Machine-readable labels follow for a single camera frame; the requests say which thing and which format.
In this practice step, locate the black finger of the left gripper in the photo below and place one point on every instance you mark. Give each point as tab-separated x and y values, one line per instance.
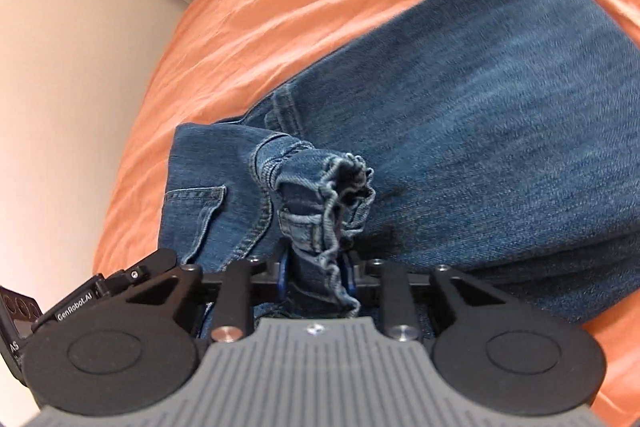
151	266

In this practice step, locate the orange bed sheet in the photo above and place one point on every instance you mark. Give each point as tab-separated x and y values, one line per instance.
225	57

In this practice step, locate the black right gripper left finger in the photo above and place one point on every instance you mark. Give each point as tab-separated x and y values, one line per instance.
235	292

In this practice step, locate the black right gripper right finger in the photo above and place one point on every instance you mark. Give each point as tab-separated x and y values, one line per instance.
390	290

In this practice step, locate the blue denim jeans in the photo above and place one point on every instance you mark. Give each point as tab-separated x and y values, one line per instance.
499	137

